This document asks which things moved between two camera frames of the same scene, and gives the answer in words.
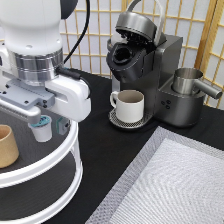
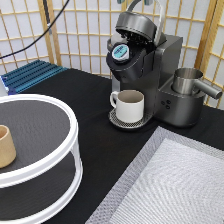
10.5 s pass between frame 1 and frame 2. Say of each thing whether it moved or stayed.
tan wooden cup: stayed
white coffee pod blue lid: moved
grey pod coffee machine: stayed
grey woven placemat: stayed
